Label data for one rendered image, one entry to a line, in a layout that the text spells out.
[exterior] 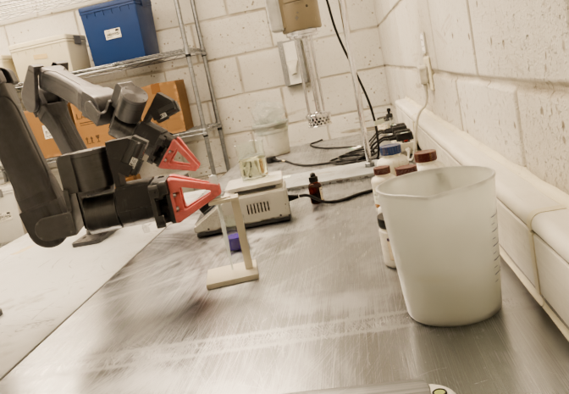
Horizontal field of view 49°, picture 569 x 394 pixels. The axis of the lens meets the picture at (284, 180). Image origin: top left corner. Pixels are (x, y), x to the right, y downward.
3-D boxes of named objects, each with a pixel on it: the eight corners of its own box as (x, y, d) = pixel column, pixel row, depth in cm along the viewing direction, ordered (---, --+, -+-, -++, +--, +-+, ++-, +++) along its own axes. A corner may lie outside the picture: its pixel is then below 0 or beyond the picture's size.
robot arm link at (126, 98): (160, 98, 131) (129, 63, 135) (126, 105, 125) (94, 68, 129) (145, 138, 138) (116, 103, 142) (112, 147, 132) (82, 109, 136)
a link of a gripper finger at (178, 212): (216, 163, 99) (158, 175, 98) (215, 169, 92) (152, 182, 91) (225, 204, 100) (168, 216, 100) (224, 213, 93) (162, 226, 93)
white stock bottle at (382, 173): (388, 206, 123) (381, 163, 121) (406, 207, 119) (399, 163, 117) (371, 213, 120) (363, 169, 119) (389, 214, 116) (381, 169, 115)
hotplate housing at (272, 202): (196, 239, 127) (187, 202, 126) (203, 224, 140) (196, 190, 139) (302, 219, 127) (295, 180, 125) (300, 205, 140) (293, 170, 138)
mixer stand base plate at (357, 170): (267, 194, 160) (267, 191, 159) (276, 180, 179) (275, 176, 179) (383, 174, 156) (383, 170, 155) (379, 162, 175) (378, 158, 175)
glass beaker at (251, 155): (242, 180, 136) (234, 142, 134) (271, 175, 135) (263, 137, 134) (240, 186, 129) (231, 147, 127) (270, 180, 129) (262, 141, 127)
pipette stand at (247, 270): (207, 290, 94) (188, 208, 92) (208, 274, 102) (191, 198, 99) (259, 278, 94) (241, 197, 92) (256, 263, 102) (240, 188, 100)
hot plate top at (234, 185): (224, 194, 126) (223, 190, 126) (229, 184, 138) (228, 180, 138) (282, 183, 126) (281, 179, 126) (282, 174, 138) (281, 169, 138)
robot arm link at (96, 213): (124, 179, 97) (80, 188, 96) (117, 185, 91) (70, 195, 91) (134, 221, 98) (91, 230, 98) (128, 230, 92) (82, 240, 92)
